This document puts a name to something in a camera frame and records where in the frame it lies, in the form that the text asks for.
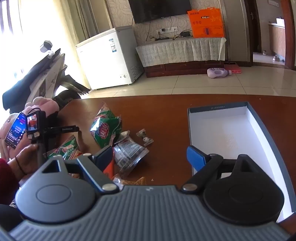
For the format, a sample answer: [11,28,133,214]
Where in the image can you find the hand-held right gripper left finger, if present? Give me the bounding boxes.
[42,146,119,193]

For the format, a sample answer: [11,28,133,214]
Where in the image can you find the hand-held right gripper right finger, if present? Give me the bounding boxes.
[180,146,257,194]

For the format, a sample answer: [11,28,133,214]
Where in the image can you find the long orange snack bar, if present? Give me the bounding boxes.
[103,159,115,178]

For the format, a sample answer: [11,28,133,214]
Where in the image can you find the green shrimp cracker bag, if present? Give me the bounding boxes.
[46,136,80,160]
[90,103,122,149]

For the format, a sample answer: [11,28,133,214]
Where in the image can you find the clear bag of candies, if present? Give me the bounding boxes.
[113,137,149,175]

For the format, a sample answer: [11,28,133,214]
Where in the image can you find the clear biscuit bag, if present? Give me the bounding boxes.
[111,173,147,186]

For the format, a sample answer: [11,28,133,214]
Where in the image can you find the white box with grey rim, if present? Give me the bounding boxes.
[187,101,296,223]

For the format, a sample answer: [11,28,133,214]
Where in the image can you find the small clear candy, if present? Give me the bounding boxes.
[136,128,154,147]

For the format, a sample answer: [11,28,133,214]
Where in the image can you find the person's left hand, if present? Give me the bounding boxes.
[7,143,45,175]

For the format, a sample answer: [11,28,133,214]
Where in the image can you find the pink plush toy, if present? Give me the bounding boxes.
[0,97,60,149]

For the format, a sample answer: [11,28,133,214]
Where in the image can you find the black smartphone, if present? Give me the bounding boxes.
[4,112,28,149]

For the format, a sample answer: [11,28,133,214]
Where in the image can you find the white and black scooter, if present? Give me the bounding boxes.
[2,40,92,108]

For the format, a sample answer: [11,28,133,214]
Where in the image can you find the purple detergent bottle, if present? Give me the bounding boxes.
[206,68,233,79]

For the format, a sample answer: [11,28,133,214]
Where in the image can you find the dark wooden television cabinet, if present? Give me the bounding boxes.
[144,60,226,78]

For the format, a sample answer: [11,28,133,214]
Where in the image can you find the white chest freezer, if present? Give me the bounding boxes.
[75,26,145,91]

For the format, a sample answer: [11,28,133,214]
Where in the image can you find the pink mat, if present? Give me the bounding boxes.
[224,64,243,74]

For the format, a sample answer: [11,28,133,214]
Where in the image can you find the white cloth cover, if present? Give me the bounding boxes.
[135,37,226,68]

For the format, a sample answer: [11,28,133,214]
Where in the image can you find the beige curtain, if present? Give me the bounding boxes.
[59,0,114,44]

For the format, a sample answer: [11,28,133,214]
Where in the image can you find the orange carton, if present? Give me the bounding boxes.
[187,7,226,39]

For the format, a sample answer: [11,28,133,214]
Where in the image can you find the dark wooden door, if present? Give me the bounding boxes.
[245,0,260,61]

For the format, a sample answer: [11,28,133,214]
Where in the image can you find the wooden kitchen cabinet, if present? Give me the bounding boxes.
[268,17,286,61]

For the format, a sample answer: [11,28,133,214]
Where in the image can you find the black flat television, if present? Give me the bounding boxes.
[128,0,192,24]

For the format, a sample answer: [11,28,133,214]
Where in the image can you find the black hair tie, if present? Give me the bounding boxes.
[14,157,26,175]

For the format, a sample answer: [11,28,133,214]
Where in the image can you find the white wall socket strip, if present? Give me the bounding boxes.
[156,26,178,34]

